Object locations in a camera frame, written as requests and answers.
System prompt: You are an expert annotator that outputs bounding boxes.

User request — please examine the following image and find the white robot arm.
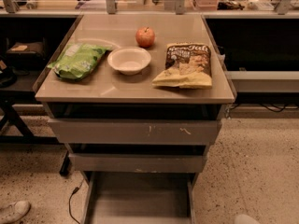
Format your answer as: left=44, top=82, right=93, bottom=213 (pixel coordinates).
left=234, top=214, right=260, bottom=224

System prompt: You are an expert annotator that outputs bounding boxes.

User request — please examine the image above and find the black table frame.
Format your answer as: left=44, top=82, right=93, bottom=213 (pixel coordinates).
left=0, top=96, right=72, bottom=176

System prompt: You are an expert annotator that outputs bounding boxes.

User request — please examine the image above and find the brown yellow chip bag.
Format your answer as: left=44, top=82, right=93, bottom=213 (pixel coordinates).
left=152, top=42, right=212, bottom=89

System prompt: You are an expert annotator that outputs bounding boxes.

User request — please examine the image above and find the white shoe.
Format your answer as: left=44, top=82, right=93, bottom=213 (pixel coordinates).
left=0, top=201, right=31, bottom=224

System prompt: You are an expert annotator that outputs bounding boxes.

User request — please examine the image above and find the grey drawer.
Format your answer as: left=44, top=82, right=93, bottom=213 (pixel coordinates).
left=81, top=172, right=195, bottom=224
left=49, top=119, right=221, bottom=145
left=69, top=153, right=206, bottom=173

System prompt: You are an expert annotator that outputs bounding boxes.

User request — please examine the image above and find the grey middle drawer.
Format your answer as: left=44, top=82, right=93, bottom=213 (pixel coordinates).
left=69, top=153, right=206, bottom=173

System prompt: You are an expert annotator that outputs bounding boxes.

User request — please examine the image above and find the grey bottom drawer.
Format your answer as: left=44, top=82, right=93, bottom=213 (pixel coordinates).
left=81, top=172, right=195, bottom=224

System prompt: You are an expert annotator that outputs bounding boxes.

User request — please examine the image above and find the grey drawer cabinet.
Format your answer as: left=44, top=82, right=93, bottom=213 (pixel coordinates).
left=32, top=13, right=237, bottom=224

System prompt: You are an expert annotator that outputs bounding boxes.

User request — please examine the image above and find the grey top drawer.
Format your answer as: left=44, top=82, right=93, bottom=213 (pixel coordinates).
left=49, top=119, right=221, bottom=145

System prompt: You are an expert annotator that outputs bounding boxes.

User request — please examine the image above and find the white bowl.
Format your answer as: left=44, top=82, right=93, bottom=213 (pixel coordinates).
left=107, top=47, right=151, bottom=76

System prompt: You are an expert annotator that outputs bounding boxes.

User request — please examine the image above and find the red apple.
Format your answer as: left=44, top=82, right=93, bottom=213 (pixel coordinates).
left=135, top=27, right=155, bottom=48

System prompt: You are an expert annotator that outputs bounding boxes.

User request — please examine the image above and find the black floor cable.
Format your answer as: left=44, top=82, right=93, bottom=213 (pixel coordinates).
left=67, top=177, right=86, bottom=224

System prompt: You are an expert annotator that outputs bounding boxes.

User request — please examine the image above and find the green snack bag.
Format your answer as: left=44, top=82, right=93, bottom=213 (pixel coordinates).
left=48, top=43, right=110, bottom=80

